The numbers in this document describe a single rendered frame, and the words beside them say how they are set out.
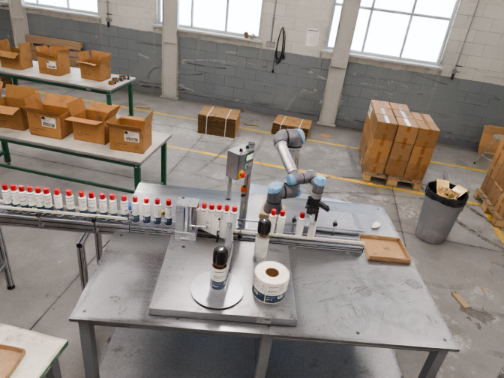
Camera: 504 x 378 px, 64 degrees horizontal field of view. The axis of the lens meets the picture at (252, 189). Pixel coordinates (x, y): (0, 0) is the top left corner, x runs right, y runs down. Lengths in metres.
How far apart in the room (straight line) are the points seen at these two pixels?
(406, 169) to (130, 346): 4.40
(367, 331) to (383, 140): 3.77
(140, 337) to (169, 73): 6.24
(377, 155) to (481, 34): 3.09
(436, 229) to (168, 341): 3.18
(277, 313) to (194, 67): 6.57
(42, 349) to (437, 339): 2.07
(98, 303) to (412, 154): 4.64
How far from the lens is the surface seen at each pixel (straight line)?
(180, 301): 2.34
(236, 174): 2.63
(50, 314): 3.64
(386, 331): 2.51
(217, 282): 2.31
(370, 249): 3.08
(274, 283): 2.28
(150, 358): 2.94
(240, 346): 3.01
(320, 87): 7.93
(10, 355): 2.36
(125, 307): 2.40
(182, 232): 2.73
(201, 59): 8.25
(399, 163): 6.00
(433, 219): 4.89
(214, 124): 6.73
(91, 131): 4.39
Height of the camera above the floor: 2.53
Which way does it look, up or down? 29 degrees down
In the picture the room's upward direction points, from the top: 7 degrees clockwise
